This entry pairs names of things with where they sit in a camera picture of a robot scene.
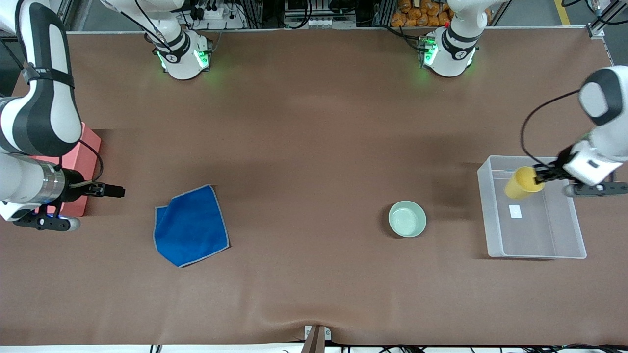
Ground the aluminium frame post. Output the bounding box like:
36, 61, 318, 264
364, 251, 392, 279
586, 0, 628, 40
49, 0, 74, 34

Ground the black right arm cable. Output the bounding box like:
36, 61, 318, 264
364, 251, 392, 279
78, 140, 104, 184

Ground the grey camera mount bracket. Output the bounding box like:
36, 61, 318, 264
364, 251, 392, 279
303, 325, 333, 353

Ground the brown table cover mat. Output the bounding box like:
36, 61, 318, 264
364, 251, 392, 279
0, 27, 628, 346

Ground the white power strip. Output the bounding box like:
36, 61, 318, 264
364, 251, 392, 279
189, 5, 246, 30

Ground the orange packaged goods pile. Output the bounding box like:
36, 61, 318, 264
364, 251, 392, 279
391, 0, 493, 27

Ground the pink plastic bin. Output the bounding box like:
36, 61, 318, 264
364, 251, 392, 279
29, 123, 102, 217

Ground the yellow plastic cup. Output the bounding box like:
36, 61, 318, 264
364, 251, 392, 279
504, 166, 545, 200

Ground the pale green bowl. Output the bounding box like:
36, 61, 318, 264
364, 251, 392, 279
388, 201, 427, 239

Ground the dark equipment rack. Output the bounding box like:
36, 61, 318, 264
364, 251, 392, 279
245, 0, 393, 29

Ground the clear plastic bin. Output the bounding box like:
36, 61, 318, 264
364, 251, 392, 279
477, 155, 588, 259

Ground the blue microfibre cloth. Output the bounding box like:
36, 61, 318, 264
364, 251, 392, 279
154, 184, 231, 268

